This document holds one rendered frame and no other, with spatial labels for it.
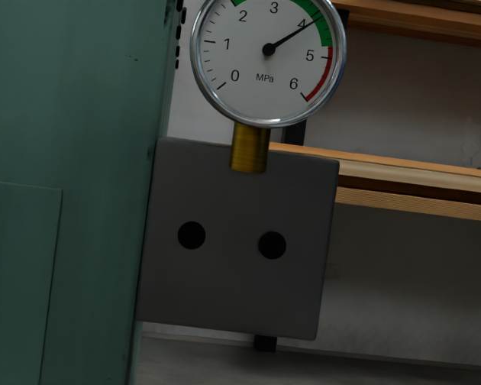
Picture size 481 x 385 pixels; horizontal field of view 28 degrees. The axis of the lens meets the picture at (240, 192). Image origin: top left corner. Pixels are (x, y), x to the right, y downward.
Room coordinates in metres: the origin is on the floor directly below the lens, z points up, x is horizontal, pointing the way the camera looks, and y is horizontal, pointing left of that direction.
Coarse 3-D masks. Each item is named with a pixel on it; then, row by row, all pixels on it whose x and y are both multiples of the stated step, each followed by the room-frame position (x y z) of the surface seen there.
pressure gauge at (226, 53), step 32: (224, 0) 0.38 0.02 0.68; (256, 0) 0.38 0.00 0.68; (288, 0) 0.38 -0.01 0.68; (320, 0) 0.38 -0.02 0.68; (192, 32) 0.38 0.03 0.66; (224, 32) 0.38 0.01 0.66; (256, 32) 0.38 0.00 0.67; (288, 32) 0.38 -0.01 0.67; (320, 32) 0.39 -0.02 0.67; (192, 64) 0.38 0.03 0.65; (224, 64) 0.38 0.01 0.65; (256, 64) 0.38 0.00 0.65; (288, 64) 0.38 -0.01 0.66; (320, 64) 0.39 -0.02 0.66; (224, 96) 0.38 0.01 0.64; (256, 96) 0.38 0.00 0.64; (288, 96) 0.38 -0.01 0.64; (320, 96) 0.38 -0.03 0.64; (256, 128) 0.40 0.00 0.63; (256, 160) 0.40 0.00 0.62
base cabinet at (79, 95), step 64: (0, 0) 0.44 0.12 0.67; (64, 0) 0.44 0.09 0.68; (128, 0) 0.44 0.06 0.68; (0, 64) 0.44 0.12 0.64; (64, 64) 0.44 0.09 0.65; (128, 64) 0.44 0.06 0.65; (0, 128) 0.44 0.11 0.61; (64, 128) 0.44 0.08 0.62; (128, 128) 0.44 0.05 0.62; (0, 192) 0.43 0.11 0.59; (64, 192) 0.44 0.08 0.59; (128, 192) 0.44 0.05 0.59; (0, 256) 0.44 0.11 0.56; (64, 256) 0.44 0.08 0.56; (128, 256) 0.44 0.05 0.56; (0, 320) 0.44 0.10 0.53; (64, 320) 0.44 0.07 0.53; (128, 320) 0.44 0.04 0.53; (0, 384) 0.44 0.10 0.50; (64, 384) 0.44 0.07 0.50; (128, 384) 0.51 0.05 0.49
